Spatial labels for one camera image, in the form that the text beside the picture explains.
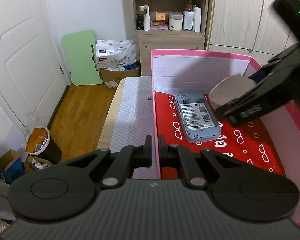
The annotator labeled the light wood wardrobe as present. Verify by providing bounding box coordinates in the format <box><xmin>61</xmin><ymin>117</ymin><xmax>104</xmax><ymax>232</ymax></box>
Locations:
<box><xmin>206</xmin><ymin>0</ymin><xmax>297</xmax><ymax>64</ymax></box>

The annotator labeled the white tall bottle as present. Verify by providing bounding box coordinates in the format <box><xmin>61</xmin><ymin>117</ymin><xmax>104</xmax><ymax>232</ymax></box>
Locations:
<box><xmin>193</xmin><ymin>7</ymin><xmax>202</xmax><ymax>33</ymax></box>

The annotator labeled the grey portable wifi router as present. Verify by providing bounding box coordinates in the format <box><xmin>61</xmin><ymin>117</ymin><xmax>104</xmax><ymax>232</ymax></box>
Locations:
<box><xmin>174</xmin><ymin>93</ymin><xmax>221</xmax><ymax>144</ymax></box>

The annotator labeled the trash bin with bag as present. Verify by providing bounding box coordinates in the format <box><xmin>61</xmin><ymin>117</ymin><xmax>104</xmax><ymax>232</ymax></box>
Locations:
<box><xmin>25</xmin><ymin>126</ymin><xmax>63</xmax><ymax>165</ymax></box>

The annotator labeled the small orange box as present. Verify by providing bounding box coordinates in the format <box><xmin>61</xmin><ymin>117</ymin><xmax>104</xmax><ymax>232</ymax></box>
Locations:
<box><xmin>155</xmin><ymin>12</ymin><xmax>166</xmax><ymax>22</ymax></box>

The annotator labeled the green folding table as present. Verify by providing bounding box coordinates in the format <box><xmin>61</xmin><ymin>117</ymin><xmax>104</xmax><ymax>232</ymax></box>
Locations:
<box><xmin>61</xmin><ymin>30</ymin><xmax>103</xmax><ymax>86</ymax></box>

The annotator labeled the beige rounded compact case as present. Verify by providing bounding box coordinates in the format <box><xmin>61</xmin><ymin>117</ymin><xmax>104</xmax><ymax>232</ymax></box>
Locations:
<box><xmin>209</xmin><ymin>75</ymin><xmax>256</xmax><ymax>110</ymax></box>

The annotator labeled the white round jar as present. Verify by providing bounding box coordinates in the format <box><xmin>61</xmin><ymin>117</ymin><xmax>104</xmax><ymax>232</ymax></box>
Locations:
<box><xmin>168</xmin><ymin>12</ymin><xmax>183</xmax><ymax>31</ymax></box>

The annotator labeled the white tissue paper pack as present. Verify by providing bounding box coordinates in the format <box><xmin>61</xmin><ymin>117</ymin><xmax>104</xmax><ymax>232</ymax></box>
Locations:
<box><xmin>95</xmin><ymin>39</ymin><xmax>140</xmax><ymax>69</ymax></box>

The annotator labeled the white patterned table cloth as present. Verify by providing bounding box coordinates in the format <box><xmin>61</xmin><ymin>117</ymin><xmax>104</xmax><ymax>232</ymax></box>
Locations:
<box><xmin>109</xmin><ymin>75</ymin><xmax>158</xmax><ymax>180</ymax></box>

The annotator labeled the white door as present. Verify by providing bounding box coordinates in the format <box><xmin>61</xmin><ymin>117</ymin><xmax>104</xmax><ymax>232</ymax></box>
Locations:
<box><xmin>0</xmin><ymin>0</ymin><xmax>68</xmax><ymax>133</ymax></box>

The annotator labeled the pink cardboard box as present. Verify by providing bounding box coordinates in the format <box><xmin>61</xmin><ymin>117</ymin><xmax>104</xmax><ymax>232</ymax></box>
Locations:
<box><xmin>150</xmin><ymin>48</ymin><xmax>300</xmax><ymax>230</ymax></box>

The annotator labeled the wooden shelf cabinet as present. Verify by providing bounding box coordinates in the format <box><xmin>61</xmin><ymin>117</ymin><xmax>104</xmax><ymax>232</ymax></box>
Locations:
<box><xmin>130</xmin><ymin>0</ymin><xmax>211</xmax><ymax>76</ymax></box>

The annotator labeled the blue cardboard box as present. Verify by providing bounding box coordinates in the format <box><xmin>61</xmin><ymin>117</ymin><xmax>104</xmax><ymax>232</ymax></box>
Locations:
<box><xmin>0</xmin><ymin>150</ymin><xmax>25</xmax><ymax>184</ymax></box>

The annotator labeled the brown cardboard box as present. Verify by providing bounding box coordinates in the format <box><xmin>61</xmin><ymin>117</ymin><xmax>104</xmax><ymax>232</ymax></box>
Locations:
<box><xmin>101</xmin><ymin>67</ymin><xmax>140</xmax><ymax>89</ymax></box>

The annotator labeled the black small bottle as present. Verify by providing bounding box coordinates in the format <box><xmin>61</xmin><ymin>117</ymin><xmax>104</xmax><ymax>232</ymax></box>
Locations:
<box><xmin>136</xmin><ymin>14</ymin><xmax>144</xmax><ymax>31</ymax></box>

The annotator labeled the white spray bottle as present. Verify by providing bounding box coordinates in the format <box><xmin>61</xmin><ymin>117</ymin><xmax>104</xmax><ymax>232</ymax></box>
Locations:
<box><xmin>143</xmin><ymin>4</ymin><xmax>151</xmax><ymax>31</ymax></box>

